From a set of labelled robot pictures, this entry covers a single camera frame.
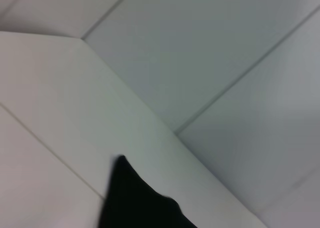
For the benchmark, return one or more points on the black shirt with FREE print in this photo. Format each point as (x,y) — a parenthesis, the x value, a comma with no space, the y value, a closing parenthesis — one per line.
(140,200)

